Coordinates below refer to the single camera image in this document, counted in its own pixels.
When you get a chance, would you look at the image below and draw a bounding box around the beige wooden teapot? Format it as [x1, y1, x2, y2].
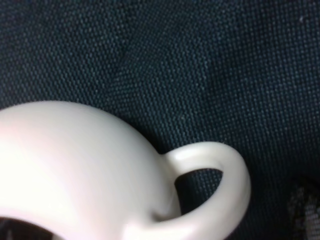
[0, 101, 251, 240]

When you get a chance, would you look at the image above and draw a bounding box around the black table cloth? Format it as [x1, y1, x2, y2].
[0, 0, 320, 240]

